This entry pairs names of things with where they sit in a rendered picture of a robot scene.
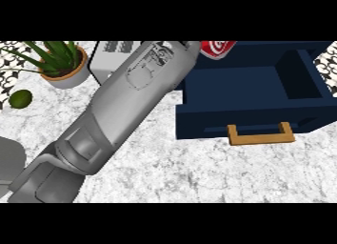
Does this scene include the navy open drawer box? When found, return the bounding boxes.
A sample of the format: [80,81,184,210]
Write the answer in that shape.
[181,40,337,108]

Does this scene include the green leafy plant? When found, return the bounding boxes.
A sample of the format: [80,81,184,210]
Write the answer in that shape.
[0,40,84,77]

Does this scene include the white toaster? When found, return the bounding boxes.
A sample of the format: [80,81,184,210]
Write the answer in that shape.
[90,40,144,86]

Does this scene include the red and white can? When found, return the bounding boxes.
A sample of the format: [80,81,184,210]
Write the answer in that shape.
[199,40,239,61]

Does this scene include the wooden drawer handle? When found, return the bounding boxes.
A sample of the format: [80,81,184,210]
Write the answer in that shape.
[227,121,296,147]

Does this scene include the grey rounded robot part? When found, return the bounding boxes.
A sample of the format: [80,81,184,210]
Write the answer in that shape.
[0,132,28,204]

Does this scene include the navy drawer front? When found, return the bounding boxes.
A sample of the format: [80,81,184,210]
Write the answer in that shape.
[174,95,337,141]

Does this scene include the grey and orange plant pot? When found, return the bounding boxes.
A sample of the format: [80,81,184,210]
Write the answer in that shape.
[38,46,93,90]

